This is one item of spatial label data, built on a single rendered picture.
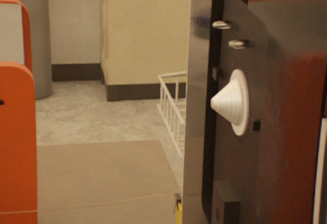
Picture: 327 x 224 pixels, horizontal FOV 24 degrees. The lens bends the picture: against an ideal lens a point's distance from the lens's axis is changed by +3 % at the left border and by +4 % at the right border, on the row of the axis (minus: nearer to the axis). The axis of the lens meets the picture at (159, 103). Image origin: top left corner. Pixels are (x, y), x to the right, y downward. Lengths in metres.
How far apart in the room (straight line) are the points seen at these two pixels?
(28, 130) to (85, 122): 2.69
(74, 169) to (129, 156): 0.14
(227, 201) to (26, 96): 0.40
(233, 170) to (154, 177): 0.91
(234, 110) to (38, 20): 3.24
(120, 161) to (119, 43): 2.19
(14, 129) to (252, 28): 0.47
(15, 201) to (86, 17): 3.14
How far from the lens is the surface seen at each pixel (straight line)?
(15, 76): 1.02
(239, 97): 0.69
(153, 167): 1.69
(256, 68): 0.66
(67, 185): 1.62
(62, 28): 4.20
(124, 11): 3.82
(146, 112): 3.85
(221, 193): 0.74
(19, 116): 1.04
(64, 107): 3.93
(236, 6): 0.72
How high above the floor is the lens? 1.46
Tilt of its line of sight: 22 degrees down
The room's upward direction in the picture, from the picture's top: 2 degrees clockwise
